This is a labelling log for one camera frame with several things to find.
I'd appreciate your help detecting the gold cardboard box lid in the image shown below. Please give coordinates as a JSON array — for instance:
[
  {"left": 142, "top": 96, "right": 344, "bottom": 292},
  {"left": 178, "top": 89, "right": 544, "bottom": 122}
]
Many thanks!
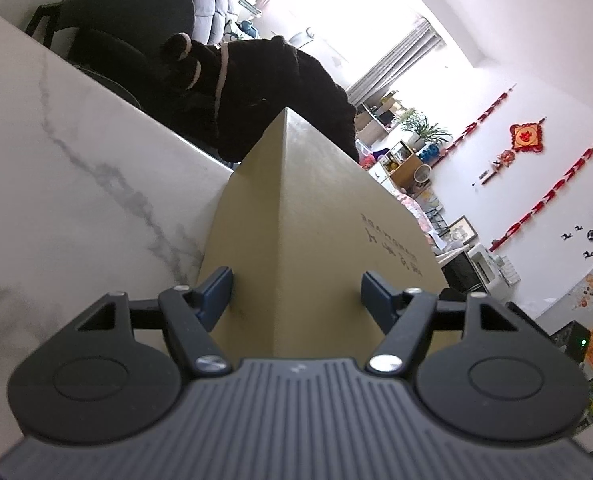
[{"left": 201, "top": 110, "right": 446, "bottom": 361}]

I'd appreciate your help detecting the white printer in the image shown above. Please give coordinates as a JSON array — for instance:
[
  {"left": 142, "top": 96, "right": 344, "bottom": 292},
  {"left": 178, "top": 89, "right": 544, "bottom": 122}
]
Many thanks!
[{"left": 468, "top": 244, "right": 521, "bottom": 301}]

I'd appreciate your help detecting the potted green plant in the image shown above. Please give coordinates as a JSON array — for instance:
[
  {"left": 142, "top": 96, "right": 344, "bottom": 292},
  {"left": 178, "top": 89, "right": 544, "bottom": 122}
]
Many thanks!
[{"left": 399, "top": 108, "right": 452, "bottom": 153}]

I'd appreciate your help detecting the red chinese knot ornament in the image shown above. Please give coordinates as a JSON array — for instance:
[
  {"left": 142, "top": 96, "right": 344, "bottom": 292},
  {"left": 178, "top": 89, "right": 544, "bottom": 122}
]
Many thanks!
[{"left": 478, "top": 117, "right": 546, "bottom": 185}]

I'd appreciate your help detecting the grey right curtain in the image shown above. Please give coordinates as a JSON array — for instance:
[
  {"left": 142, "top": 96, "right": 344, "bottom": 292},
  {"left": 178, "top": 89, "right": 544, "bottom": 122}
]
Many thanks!
[{"left": 347, "top": 18, "right": 444, "bottom": 106}]

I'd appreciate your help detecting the black dining chair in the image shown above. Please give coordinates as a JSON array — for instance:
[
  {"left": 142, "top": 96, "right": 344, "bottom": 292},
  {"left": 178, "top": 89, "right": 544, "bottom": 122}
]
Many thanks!
[{"left": 25, "top": 0, "right": 194, "bottom": 116}]

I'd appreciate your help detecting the grey sofa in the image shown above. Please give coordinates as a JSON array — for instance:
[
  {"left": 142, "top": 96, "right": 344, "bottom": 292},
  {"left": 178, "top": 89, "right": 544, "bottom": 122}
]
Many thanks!
[{"left": 191, "top": 0, "right": 231, "bottom": 46}]

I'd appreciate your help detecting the right red firecracker string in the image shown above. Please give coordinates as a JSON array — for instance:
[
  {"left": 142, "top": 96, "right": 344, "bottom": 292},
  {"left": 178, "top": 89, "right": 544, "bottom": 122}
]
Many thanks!
[{"left": 489, "top": 135, "right": 593, "bottom": 254}]

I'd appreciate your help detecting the red firecracker string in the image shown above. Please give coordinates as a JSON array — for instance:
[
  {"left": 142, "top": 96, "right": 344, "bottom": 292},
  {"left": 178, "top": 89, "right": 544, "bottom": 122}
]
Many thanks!
[
  {"left": 443, "top": 84, "right": 518, "bottom": 154},
  {"left": 489, "top": 135, "right": 593, "bottom": 254}
]

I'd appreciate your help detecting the left red firecracker string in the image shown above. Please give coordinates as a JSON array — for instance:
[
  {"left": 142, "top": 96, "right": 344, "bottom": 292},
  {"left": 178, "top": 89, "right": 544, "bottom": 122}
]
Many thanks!
[{"left": 443, "top": 84, "right": 518, "bottom": 154}]

